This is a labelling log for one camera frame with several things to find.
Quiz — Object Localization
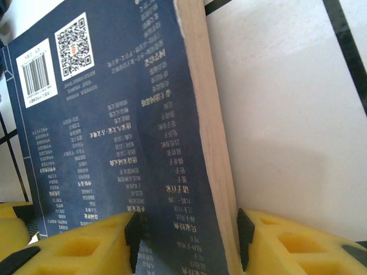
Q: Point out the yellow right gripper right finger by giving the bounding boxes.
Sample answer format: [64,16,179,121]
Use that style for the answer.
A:
[235,207,367,275]

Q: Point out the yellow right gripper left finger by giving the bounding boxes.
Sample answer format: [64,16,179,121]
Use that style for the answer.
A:
[0,211,145,275]

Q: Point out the blue book with QR code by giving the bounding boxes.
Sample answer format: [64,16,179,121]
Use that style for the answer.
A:
[7,0,243,275]

